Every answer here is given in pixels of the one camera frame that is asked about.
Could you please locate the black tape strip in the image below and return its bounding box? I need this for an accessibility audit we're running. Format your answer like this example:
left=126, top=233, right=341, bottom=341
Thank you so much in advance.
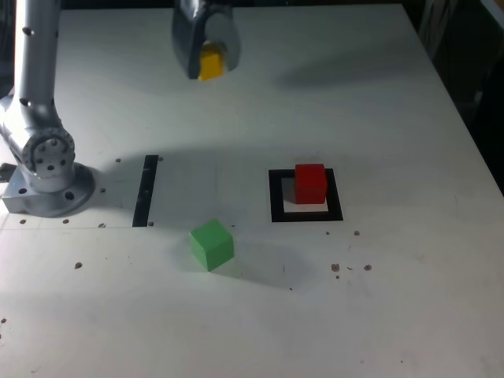
left=132, top=154, right=159, bottom=228

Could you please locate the red cube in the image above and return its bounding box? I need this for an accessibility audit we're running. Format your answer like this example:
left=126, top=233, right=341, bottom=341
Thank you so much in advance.
left=294, top=163, right=329, bottom=205

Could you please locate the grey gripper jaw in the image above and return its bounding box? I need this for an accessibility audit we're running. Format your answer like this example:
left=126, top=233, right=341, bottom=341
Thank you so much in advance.
left=204, top=13, right=243, bottom=74
left=171, top=0, right=214, bottom=81

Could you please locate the black tape square outline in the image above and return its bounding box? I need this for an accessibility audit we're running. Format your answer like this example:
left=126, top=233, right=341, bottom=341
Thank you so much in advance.
left=268, top=168, right=344, bottom=224

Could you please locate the yellow cube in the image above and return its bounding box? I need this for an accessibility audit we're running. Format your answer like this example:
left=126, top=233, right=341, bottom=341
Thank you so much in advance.
left=198, top=42, right=228, bottom=83

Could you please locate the green cube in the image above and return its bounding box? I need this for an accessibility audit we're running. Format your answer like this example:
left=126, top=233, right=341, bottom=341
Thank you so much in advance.
left=188, top=219, right=235, bottom=272

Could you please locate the white background furniture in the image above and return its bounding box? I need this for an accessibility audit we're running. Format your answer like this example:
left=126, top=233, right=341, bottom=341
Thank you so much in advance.
left=417, top=0, right=464, bottom=60

